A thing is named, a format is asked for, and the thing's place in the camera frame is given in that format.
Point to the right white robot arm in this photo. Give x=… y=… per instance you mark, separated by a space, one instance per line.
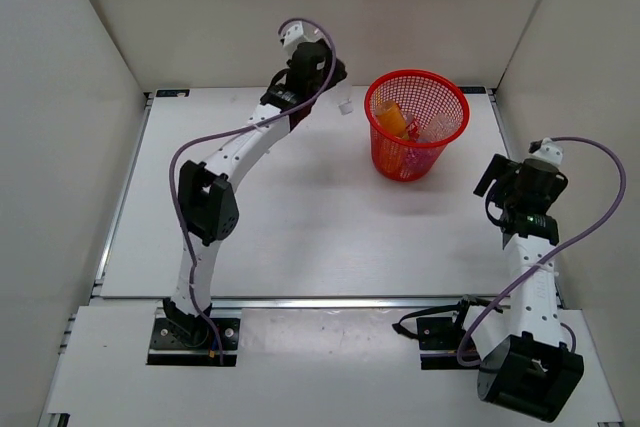
x=527 y=364

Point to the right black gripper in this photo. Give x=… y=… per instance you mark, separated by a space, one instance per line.
x=500 y=167

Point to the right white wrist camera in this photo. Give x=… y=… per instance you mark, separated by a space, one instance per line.
x=547 y=150

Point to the red mesh plastic bin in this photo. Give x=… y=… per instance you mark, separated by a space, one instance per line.
x=413 y=116

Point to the blue label plastic bottle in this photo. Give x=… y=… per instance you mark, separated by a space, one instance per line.
x=439 y=128

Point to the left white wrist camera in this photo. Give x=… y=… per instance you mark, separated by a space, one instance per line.
x=298 y=32

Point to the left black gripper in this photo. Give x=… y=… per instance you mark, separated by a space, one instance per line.
x=328 y=65

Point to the red label small bottle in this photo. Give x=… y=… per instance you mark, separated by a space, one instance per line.
x=414 y=132

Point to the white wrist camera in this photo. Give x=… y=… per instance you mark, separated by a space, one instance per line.
x=298 y=32
x=547 y=150

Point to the clear plastic bottle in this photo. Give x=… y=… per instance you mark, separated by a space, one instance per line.
x=341 y=97

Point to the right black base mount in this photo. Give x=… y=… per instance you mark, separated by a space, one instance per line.
x=438 y=331

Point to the orange barcode label bottle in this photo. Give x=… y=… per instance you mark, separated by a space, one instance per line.
x=391 y=119

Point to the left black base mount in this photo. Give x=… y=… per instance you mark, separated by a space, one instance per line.
x=195 y=345

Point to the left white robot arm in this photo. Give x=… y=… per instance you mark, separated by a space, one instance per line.
x=203 y=192

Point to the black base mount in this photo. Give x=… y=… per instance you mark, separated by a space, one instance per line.
x=438 y=331
x=195 y=345

